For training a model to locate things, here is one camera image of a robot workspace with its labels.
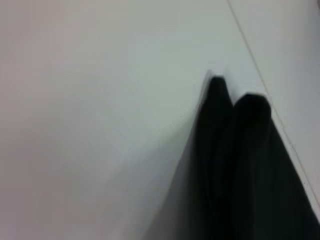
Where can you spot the black shirt with FREE! print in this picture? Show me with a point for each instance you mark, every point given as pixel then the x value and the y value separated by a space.
pixel 237 175

